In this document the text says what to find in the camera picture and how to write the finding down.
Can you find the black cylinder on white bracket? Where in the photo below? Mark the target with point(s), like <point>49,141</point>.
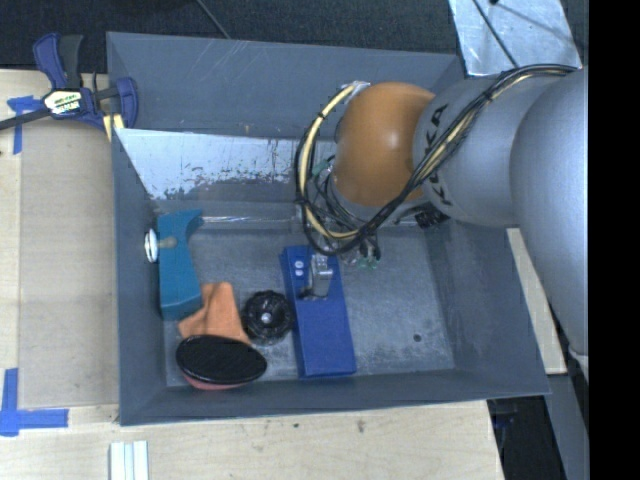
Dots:
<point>429,218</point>

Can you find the orange cloth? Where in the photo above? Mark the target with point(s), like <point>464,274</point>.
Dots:
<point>219,313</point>

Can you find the teal flat block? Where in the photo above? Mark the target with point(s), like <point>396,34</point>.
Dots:
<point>175,273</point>

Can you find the blue flat block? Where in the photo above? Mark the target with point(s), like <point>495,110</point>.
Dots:
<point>322,338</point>

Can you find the grey metal bin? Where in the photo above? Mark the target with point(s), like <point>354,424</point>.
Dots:
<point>400,318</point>

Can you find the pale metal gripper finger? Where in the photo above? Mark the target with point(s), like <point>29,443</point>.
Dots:
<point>315,275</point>
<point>326,280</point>

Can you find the white round cap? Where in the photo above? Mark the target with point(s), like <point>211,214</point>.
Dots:
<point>150,246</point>

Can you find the black ribbed round knob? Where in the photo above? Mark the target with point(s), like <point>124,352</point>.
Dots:
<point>267,317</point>

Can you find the black and red oval disc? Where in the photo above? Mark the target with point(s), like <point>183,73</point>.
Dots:
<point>220,360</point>

